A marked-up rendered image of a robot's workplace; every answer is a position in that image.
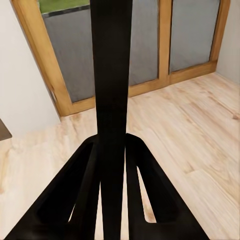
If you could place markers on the poster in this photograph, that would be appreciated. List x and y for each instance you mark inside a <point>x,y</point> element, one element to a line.
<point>111,23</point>

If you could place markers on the door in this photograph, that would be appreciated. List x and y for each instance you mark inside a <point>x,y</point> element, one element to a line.
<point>171,41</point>

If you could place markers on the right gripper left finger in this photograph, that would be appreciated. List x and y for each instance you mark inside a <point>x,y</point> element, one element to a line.
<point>67,208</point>

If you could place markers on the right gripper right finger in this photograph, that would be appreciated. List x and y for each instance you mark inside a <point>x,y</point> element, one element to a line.
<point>174,219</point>

